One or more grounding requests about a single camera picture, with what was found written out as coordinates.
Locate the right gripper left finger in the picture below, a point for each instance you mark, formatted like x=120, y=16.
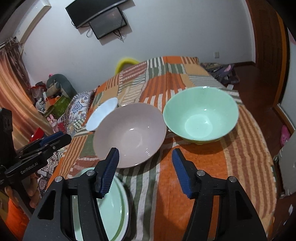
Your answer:
x=107, y=170

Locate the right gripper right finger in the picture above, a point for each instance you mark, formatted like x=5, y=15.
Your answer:
x=186, y=173

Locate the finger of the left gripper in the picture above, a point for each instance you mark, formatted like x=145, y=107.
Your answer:
x=48, y=139

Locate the pink ceramic bowl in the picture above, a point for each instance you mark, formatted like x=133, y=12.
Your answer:
x=137, y=130

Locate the white small bowl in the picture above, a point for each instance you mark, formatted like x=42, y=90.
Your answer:
x=101, y=113

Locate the person's left hand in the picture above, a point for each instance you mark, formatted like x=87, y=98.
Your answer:
x=32, y=190

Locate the pink bunny toy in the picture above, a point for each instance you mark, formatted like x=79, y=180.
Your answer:
x=53, y=123

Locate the patterned checkered blanket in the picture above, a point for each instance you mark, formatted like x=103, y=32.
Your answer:
x=70, y=122

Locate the orange striped patchwork cloth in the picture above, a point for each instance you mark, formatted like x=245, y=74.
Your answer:
x=193, y=161

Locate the orange curtain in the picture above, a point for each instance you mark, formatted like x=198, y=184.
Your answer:
x=16, y=96

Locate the green ceramic bowl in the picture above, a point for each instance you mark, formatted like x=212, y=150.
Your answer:
x=201, y=114

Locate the yellow chair back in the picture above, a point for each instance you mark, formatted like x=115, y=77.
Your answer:
x=123, y=63

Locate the white air conditioner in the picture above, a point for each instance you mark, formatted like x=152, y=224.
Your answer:
x=31, y=19

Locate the black wall television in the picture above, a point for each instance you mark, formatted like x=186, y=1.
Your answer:
x=103, y=17

